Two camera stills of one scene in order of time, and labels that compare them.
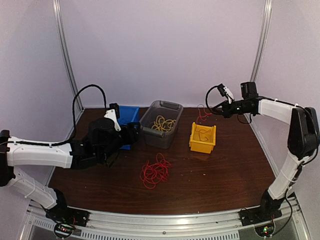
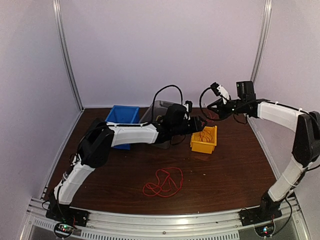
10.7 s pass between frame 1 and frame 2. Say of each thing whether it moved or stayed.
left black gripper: moved
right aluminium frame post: stayed
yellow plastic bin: stayed
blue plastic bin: stayed
